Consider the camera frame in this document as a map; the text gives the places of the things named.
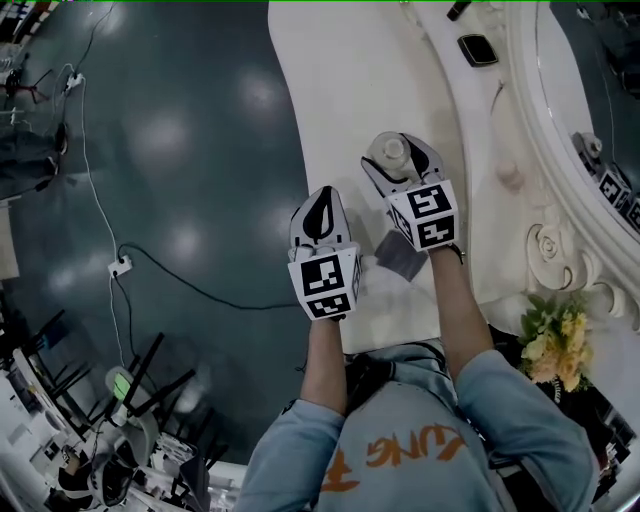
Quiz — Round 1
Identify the long white floor cable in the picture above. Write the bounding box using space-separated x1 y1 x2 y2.
77 87 121 259

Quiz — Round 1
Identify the small translucent jar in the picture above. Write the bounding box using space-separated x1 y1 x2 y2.
367 130 415 175

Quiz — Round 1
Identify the black metal stool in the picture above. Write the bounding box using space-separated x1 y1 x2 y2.
22 308 96 401

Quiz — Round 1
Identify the white chair with black legs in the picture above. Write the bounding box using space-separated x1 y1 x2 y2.
102 332 216 451

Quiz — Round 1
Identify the person's light blue sweatshirt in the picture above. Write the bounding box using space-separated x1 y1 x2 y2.
234 343 602 512

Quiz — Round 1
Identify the person's right forearm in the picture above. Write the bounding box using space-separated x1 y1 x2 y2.
428 247 497 382

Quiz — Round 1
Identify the long black floor cable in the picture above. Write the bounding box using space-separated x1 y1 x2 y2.
116 242 302 310

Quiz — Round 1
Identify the grey folded cloth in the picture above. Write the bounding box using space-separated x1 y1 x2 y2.
374 231 427 282

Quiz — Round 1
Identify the person's left forearm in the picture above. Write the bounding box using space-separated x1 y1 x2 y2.
298 314 350 417

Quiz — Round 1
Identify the black square case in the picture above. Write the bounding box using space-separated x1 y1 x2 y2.
456 33 501 68

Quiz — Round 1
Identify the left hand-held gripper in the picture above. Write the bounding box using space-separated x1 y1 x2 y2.
287 185 363 322

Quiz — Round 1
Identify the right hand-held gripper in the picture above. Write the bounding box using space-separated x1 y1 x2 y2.
360 132 461 253

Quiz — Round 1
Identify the white ornate framed mirror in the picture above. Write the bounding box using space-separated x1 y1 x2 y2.
504 0 640 332

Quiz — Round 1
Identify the white ornate carved table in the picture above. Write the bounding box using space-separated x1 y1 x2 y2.
267 0 640 352

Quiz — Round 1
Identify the yellow flower bouquet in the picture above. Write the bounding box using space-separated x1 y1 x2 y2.
517 293 597 395

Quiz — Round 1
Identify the thin metal hair pin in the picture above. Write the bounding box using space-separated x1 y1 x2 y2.
489 78 507 117

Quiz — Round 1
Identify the black tripod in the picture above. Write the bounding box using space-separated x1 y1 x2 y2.
2 67 55 106

